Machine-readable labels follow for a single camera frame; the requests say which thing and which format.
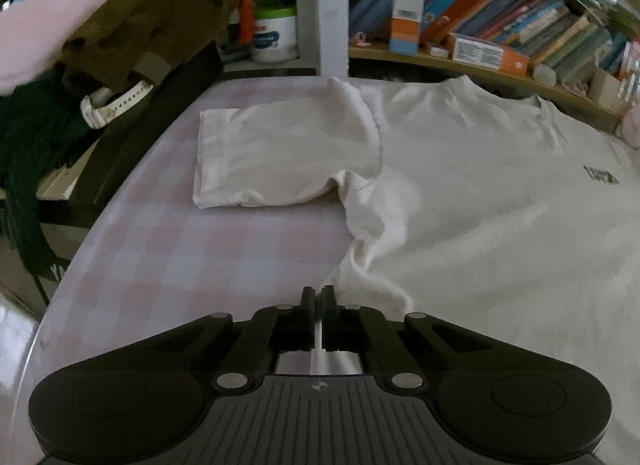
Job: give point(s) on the small white eraser box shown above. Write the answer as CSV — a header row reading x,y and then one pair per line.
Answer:
x,y
437,51

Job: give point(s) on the pink white plush toy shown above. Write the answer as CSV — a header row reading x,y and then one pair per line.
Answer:
x,y
632,127

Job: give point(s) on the pink fluffy hat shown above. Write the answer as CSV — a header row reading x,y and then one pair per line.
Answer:
x,y
35,35

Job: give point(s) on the wooden bookshelf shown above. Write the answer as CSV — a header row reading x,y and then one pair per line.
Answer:
x,y
565,100

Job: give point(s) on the brown jacket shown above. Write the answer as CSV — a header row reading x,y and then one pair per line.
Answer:
x,y
150,20

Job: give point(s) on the dark green cloth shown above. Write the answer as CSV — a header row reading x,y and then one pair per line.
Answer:
x,y
35,145

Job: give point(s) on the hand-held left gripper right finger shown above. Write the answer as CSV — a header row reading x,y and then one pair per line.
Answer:
x,y
329,315

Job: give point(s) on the flat white orange box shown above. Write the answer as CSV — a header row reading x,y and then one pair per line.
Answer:
x,y
480,52

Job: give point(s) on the orange tassel ornament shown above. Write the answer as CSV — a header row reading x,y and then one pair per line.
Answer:
x,y
245,5

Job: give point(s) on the white wristwatch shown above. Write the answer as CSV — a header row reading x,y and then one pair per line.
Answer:
x,y
112,105

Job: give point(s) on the row of books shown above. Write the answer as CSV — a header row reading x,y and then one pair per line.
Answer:
x,y
525,10

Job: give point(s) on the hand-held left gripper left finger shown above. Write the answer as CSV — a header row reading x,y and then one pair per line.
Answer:
x,y
306,315

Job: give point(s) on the white tub with green rim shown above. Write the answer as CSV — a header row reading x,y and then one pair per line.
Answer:
x,y
274,37

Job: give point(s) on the white shelf post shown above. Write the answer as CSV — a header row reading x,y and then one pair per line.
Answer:
x,y
330,10

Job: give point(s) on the white desk organiser box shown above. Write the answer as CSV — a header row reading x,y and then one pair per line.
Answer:
x,y
602,87

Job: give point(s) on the small white plastic case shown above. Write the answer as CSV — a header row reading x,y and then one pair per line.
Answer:
x,y
545,76

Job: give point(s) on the cream printed t-shirt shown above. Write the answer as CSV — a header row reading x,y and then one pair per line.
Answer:
x,y
475,195

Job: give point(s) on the tall white orange box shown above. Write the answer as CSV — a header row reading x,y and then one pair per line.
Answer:
x,y
407,5

